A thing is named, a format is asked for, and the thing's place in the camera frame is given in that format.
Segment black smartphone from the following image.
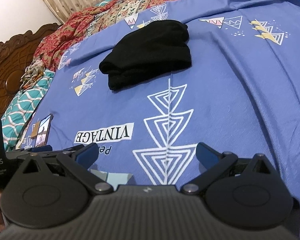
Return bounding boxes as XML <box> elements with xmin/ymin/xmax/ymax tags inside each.
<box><xmin>34</xmin><ymin>114</ymin><xmax>53</xmax><ymax>147</ymax></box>

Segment blue printed bedsheet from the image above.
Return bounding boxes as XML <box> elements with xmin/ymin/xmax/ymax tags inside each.
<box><xmin>21</xmin><ymin>0</ymin><xmax>300</xmax><ymax>203</ymax></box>

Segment carved wooden headboard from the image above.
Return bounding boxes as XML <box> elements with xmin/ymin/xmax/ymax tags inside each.
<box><xmin>0</xmin><ymin>23</ymin><xmax>59</xmax><ymax>117</ymax></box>

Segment teal patterned pillow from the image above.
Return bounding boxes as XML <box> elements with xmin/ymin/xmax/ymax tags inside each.
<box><xmin>1</xmin><ymin>70</ymin><xmax>55</xmax><ymax>151</ymax></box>

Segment small wooden card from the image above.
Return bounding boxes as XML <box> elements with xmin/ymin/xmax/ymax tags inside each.
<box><xmin>31</xmin><ymin>121</ymin><xmax>40</xmax><ymax>139</ymax></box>

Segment black pants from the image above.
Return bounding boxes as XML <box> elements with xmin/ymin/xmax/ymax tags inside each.
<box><xmin>99</xmin><ymin>20</ymin><xmax>192</xmax><ymax>90</ymax></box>

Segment red floral quilt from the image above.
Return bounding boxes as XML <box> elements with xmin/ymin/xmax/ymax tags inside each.
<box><xmin>33</xmin><ymin>0</ymin><xmax>175</xmax><ymax>72</ymax></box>

